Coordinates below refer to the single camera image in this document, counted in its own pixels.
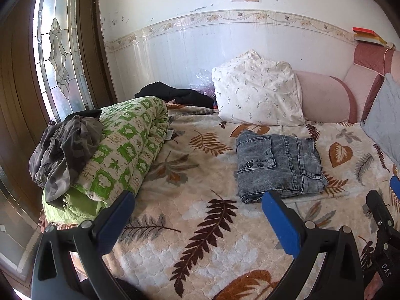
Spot red yellow books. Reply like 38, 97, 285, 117
352, 27, 397, 50

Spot white patterned pillow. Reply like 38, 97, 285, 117
211, 49, 306, 127

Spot grey camouflage garment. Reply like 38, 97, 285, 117
28, 109, 103, 209

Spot light blue grey cushion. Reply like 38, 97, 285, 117
362, 74, 400, 167

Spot clear plastic bag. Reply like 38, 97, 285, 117
189, 69, 216, 98

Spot pink cylindrical bolster pillow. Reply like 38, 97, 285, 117
295, 71, 358, 124

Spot leaf print bed blanket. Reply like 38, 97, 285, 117
104, 103, 399, 299

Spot grey denim pants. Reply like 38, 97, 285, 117
236, 130, 328, 204

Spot pink padded headboard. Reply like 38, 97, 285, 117
344, 43, 399, 122

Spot black garment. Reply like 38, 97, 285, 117
135, 82, 214, 109

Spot stained glass window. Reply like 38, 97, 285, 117
32, 0, 94, 123

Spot brown wooden window frame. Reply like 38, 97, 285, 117
1, 0, 117, 296

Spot green white rolled quilt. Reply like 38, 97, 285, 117
43, 96, 170, 225

